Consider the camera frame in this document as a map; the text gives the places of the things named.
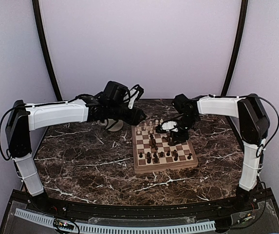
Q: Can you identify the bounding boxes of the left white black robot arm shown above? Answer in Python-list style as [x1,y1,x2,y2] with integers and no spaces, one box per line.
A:
[1,92,146,213]

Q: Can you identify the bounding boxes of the dark tall piece front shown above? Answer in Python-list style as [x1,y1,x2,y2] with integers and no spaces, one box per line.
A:
[147,152,151,164]

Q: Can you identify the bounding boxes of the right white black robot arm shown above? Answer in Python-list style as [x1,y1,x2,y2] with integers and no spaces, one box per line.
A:
[161,94,270,191]

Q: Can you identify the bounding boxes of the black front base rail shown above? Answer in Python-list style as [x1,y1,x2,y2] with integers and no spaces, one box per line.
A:
[0,186,279,234]

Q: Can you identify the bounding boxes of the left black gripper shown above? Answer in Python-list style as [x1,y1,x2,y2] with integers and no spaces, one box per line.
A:
[108,102,146,125]

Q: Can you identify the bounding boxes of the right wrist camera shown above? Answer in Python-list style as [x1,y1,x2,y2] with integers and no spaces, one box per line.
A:
[172,94,193,114]

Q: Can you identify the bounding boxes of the white slotted cable duct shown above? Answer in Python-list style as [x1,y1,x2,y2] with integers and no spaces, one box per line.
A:
[14,208,216,234]

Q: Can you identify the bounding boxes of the dark tall piece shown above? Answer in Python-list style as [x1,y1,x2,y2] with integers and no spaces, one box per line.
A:
[147,152,151,164]
[153,152,159,164]
[173,150,178,161]

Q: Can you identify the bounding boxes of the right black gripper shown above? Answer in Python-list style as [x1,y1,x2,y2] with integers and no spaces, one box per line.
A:
[170,114,199,145]

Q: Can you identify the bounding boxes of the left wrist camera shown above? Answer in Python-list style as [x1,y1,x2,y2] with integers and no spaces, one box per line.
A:
[103,81,128,102]

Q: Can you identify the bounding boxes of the white pieces back row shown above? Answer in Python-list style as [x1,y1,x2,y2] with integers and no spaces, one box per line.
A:
[142,118,163,134]

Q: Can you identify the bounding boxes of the right black frame post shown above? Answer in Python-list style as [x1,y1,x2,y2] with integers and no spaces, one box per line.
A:
[221,0,248,96]

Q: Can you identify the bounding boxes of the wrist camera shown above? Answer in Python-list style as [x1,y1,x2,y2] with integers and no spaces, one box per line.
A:
[103,81,128,102]
[172,94,193,114]

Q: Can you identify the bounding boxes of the left black frame post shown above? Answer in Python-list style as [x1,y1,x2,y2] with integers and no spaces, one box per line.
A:
[32,0,62,101]

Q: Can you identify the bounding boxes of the white ribbed mug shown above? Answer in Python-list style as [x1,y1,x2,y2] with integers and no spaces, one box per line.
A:
[97,119,124,132]

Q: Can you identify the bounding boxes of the fallen dark piece pile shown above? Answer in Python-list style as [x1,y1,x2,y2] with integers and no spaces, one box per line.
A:
[149,134,171,151]

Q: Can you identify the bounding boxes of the wooden chess board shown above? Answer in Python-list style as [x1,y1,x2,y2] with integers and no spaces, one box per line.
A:
[131,122,198,174]

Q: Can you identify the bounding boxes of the black frame post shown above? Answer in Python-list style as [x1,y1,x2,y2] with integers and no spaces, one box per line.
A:
[221,0,248,96]
[32,0,62,101]

